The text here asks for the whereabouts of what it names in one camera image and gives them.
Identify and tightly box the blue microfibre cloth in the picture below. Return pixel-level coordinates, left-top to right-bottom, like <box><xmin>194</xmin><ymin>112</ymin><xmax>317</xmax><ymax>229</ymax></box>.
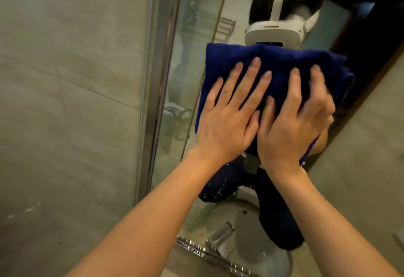
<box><xmin>194</xmin><ymin>42</ymin><xmax>355</xmax><ymax>165</ymax></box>

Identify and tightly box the person's right forearm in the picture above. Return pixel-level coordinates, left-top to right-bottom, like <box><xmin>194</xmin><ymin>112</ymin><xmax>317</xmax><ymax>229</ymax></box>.
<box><xmin>268</xmin><ymin>163</ymin><xmax>401</xmax><ymax>277</ymax></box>

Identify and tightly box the silver framed wall mirror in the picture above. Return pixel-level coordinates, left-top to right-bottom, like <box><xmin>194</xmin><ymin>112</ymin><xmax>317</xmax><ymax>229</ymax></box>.
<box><xmin>136</xmin><ymin>0</ymin><xmax>404</xmax><ymax>277</ymax></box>

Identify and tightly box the person's left forearm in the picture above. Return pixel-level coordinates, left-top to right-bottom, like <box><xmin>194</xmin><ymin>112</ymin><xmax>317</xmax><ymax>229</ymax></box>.
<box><xmin>66</xmin><ymin>149</ymin><xmax>221</xmax><ymax>277</ymax></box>

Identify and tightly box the glass shower enclosure gold frame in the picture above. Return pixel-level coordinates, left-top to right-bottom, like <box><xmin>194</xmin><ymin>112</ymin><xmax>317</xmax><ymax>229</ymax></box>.
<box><xmin>0</xmin><ymin>0</ymin><xmax>157</xmax><ymax>277</ymax></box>

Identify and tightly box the person's left hand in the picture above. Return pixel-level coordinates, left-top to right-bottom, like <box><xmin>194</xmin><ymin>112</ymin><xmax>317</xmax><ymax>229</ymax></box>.
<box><xmin>192</xmin><ymin>57</ymin><xmax>273</xmax><ymax>169</ymax></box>

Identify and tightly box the person's right hand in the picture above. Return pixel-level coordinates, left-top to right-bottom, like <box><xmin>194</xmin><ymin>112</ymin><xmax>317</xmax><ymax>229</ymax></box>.
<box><xmin>257</xmin><ymin>64</ymin><xmax>336</xmax><ymax>178</ymax></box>

